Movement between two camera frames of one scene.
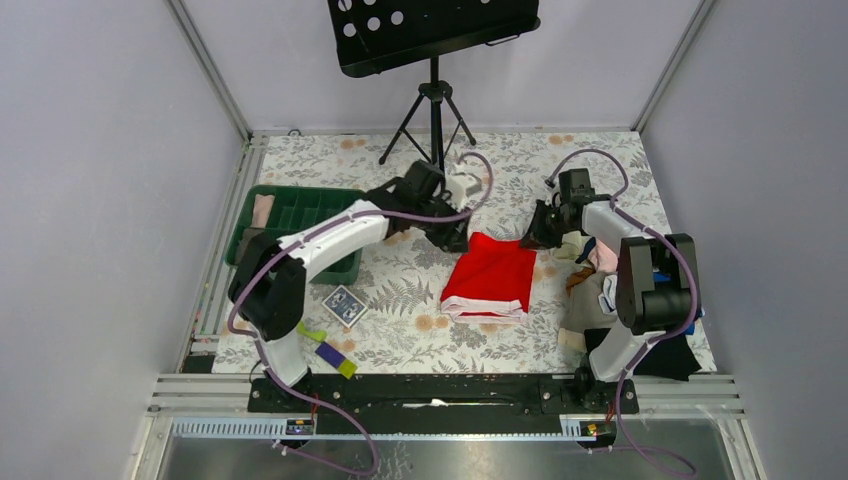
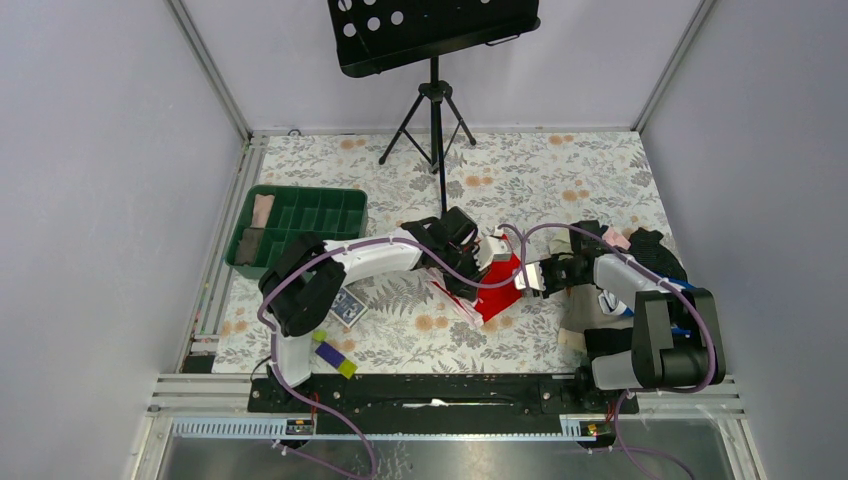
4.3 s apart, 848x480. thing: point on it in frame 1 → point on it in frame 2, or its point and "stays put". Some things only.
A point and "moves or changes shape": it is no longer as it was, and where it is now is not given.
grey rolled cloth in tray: (242, 243) stays put
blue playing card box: (344, 306) stays put
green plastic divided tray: (283, 211) stays put
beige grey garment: (582, 308) stays put
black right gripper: (536, 238) → (549, 289)
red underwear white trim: (490, 284) moves or changes shape
